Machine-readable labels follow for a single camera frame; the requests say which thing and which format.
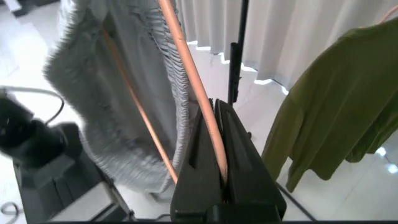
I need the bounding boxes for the pale grey shorts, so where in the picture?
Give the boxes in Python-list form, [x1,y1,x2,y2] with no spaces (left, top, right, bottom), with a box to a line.
[42,0,200,194]

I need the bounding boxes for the white curtain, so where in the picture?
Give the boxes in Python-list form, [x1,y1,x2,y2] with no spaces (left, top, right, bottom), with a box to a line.
[175,0,398,96]

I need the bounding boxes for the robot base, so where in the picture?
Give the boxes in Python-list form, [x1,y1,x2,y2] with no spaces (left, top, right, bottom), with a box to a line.
[12,149,137,223]

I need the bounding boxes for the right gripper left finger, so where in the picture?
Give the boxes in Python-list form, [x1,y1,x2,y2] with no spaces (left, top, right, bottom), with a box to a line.
[170,100,225,223]

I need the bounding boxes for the green long-sleeved shirt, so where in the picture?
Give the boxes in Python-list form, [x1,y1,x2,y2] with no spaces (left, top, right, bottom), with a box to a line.
[261,17,398,194]

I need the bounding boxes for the black cable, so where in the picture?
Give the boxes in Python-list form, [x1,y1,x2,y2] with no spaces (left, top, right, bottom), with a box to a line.
[0,85,65,127]

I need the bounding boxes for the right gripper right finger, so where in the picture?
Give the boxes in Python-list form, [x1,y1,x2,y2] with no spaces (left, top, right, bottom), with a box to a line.
[213,98,287,223]

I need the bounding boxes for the black clothes rack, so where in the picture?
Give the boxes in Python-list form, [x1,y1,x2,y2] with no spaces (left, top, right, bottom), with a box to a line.
[226,0,317,222]

